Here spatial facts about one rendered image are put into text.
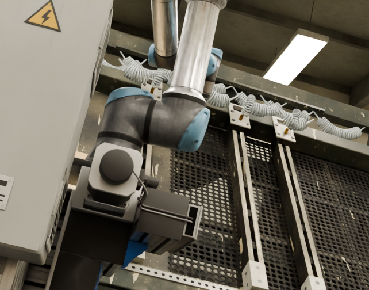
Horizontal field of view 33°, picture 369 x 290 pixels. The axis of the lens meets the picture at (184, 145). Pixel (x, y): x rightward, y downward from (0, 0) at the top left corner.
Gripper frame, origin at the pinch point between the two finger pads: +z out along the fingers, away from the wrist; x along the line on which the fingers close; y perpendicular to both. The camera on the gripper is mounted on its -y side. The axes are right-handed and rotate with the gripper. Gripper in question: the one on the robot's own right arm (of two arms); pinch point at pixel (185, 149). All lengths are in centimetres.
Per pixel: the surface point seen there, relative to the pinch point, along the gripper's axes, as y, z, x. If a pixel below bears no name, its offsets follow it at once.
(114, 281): -23, 43, 13
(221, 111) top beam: 90, -7, -22
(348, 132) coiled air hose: 135, -9, -103
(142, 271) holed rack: -15.9, 39.9, 4.4
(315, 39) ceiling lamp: 400, -67, -140
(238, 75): 139, -24, -34
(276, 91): 140, -21, -57
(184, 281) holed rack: -14.6, 40.3, -10.0
